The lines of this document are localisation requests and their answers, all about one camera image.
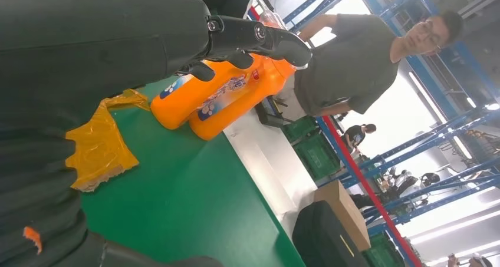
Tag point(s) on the green table mat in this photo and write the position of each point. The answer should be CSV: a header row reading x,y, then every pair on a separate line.
x,y
187,202

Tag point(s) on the person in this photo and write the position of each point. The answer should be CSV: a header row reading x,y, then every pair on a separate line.
x,y
355,134
343,62

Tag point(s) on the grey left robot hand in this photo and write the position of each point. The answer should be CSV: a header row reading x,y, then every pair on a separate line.
x,y
97,35

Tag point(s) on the black zip case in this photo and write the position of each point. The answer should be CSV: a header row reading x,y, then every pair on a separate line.
x,y
324,238

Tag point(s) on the red metal pole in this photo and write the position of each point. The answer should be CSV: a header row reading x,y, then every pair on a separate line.
x,y
363,183

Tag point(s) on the blue metal rack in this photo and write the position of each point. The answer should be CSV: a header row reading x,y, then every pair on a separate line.
x,y
426,139

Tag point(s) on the yellow tape sheet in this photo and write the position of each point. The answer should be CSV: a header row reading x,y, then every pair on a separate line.
x,y
97,148

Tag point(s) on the white desk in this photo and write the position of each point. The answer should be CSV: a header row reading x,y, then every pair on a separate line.
x,y
269,163

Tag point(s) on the brown cardboard box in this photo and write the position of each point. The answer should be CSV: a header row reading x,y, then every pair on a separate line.
x,y
343,214

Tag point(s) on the orange sticker scrap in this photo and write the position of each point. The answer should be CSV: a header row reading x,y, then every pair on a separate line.
x,y
34,238

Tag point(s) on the orange detergent bottle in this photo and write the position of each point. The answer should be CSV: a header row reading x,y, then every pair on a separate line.
x,y
176,105
234,109

